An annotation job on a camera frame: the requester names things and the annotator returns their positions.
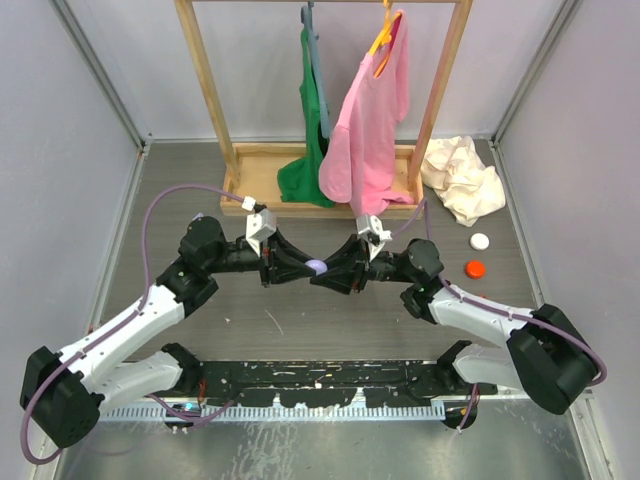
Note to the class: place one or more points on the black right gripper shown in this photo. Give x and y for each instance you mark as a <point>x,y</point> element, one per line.
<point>345,267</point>

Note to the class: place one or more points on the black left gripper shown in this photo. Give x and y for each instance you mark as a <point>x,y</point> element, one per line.
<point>280,261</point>

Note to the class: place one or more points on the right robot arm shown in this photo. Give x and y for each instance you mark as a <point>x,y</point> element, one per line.
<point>537,351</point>

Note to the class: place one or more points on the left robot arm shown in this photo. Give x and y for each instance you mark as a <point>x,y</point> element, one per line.
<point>66,392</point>

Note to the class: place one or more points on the green shirt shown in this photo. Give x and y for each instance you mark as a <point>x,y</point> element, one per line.
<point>298,181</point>

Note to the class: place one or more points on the wooden clothes rack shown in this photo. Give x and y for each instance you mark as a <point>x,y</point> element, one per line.
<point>251,168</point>

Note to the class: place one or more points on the pink t-shirt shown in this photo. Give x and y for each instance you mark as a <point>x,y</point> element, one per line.
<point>359,167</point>

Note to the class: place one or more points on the cream crumpled cloth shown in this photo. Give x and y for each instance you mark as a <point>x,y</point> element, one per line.
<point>466,187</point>

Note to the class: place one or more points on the yellow clothes hanger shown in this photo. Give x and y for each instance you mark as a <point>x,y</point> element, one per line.
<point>386,37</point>

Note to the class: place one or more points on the grey clothes hanger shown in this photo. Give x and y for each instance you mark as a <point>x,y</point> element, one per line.
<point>307,21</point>

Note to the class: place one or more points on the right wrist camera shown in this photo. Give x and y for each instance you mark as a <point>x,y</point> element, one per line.
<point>370,229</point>

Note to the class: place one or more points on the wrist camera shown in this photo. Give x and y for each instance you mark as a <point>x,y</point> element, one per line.
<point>261,224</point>
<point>370,229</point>

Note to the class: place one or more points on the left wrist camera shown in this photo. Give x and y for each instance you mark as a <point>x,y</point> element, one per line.
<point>261,224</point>

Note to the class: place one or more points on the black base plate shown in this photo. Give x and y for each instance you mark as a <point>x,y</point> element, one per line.
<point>315,384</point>

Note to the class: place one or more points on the slotted cable duct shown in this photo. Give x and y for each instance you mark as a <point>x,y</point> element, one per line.
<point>148,411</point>

